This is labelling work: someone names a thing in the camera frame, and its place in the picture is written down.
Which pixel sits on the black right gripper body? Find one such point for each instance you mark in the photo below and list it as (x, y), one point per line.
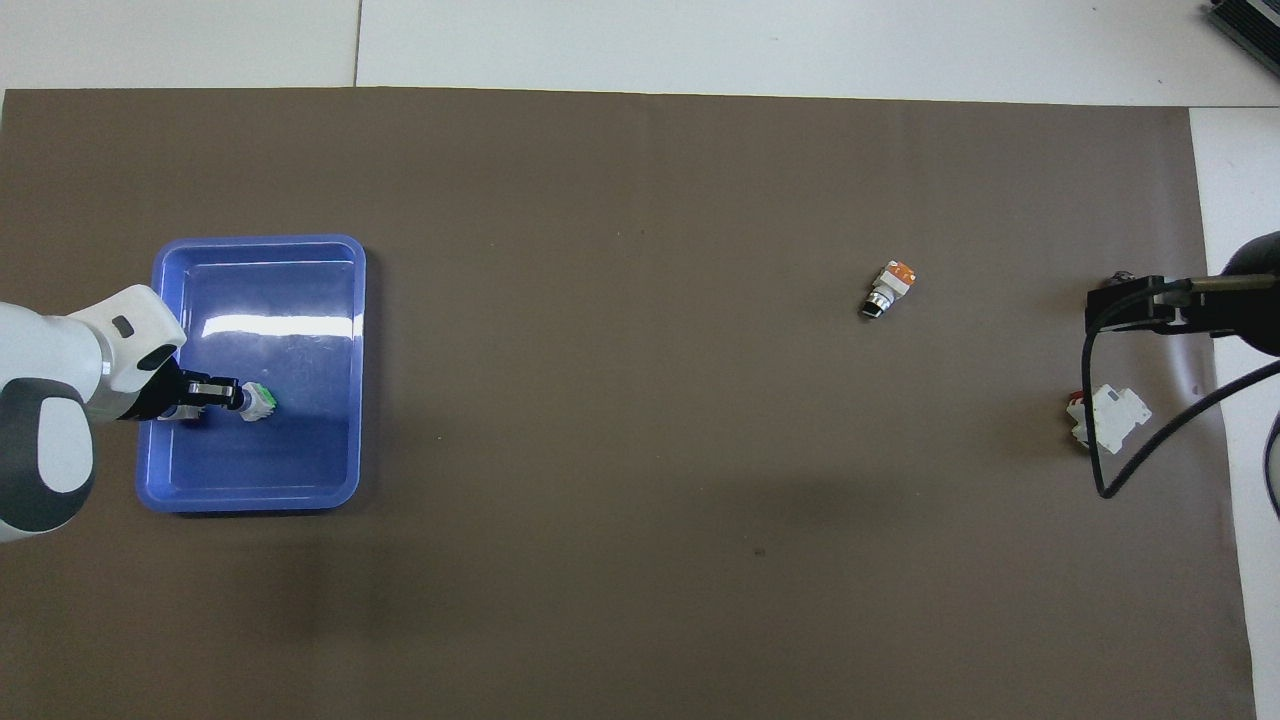
(1255, 295)

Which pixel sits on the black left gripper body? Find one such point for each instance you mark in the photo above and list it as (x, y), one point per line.
(165, 397)

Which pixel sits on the selector switch with orange base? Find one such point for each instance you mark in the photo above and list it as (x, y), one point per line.
(260, 402)
(893, 280)

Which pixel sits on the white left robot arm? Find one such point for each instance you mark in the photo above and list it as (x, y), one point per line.
(40, 350)

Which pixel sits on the small black cylindrical component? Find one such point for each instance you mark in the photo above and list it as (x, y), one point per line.
(1118, 276)

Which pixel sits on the white circuit breaker red levers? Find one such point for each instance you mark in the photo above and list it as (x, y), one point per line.
(1115, 412)

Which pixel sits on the blue plastic tray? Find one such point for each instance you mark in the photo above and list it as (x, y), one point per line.
(300, 300)

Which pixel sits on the black electronic device box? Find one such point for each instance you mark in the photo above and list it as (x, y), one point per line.
(1255, 20)

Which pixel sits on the brown table mat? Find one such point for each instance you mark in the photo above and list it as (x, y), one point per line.
(600, 600)

